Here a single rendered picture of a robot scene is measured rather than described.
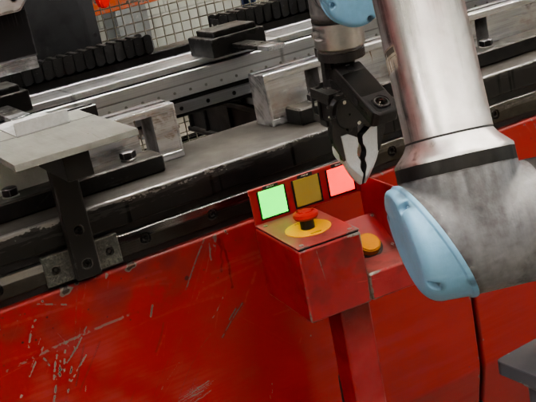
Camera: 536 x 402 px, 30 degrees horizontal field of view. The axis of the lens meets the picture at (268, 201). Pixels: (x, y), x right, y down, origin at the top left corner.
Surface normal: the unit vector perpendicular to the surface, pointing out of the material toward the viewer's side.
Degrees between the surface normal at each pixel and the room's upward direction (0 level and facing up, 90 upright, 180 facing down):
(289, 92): 90
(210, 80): 90
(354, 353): 90
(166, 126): 90
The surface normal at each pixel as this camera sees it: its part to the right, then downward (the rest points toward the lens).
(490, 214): 0.11, -0.08
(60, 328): 0.48, 0.18
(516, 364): -0.19, -0.93
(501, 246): 0.11, 0.22
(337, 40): -0.11, 0.40
